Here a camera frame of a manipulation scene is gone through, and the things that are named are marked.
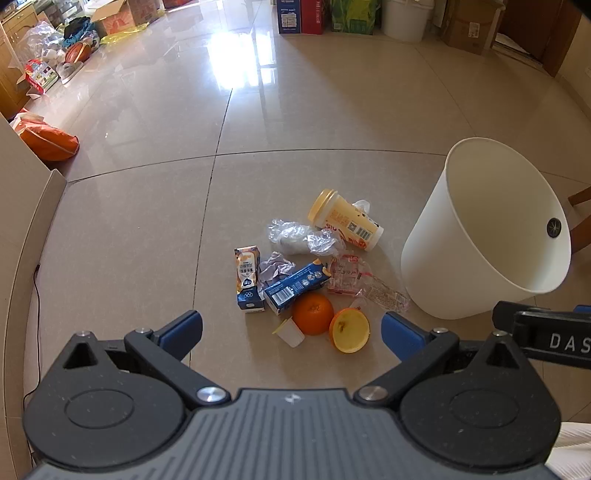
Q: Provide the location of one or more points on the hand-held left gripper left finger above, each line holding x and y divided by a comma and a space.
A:
182, 330

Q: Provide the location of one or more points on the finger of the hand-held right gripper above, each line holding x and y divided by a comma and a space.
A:
504, 318

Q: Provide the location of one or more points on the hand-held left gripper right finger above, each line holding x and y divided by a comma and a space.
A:
401, 334

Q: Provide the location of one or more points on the clear plastic wrapper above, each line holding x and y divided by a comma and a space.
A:
388, 297

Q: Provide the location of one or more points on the orange peel half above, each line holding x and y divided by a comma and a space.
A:
350, 330

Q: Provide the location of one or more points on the white plastic trash bin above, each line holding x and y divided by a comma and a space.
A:
461, 258

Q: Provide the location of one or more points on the clear wrapper red print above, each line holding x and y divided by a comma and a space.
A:
346, 277

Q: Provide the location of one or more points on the small orange blue milk carton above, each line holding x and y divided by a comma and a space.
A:
248, 279

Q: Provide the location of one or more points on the orange fruit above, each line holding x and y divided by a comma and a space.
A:
314, 314

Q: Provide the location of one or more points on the black round grip disc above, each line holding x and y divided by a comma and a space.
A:
553, 226

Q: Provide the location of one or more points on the small white plastic cup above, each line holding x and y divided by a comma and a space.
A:
290, 332

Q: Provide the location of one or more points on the white paper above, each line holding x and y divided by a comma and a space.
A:
276, 266

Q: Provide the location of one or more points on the blue drink carton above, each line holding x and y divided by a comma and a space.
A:
295, 286

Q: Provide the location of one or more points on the clear plastic bag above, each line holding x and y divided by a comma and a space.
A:
300, 237

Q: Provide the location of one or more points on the white cloth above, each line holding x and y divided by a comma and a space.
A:
575, 452

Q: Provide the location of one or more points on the small white plastic scrap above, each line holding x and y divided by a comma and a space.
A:
362, 206

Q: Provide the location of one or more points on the wooden chair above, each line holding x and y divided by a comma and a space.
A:
581, 196

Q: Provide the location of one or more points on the orange fabric bag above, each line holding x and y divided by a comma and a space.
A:
48, 138

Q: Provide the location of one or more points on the colourful printed toy box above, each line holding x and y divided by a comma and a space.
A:
40, 77

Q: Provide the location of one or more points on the brown cardboard box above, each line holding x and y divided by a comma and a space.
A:
468, 27

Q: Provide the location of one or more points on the basketball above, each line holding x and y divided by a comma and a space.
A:
77, 51

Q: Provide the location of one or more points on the yellow plastic bag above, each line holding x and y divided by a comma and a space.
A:
122, 34

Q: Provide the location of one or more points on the white plastic bucket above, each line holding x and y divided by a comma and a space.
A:
406, 21

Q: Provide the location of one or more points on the clear plastic bags pile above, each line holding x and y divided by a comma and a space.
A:
41, 44

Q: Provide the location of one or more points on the red printed cardboard box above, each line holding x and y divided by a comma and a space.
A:
145, 11

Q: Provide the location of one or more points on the open cardboard box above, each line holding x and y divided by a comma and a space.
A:
111, 16

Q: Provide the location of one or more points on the green carton box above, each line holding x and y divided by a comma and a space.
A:
354, 16

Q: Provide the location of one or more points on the wooden cabinet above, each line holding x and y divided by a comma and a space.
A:
14, 55

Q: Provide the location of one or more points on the blue carton box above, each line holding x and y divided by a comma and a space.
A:
298, 16

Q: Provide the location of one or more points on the wooden door frame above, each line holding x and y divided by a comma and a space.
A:
549, 32

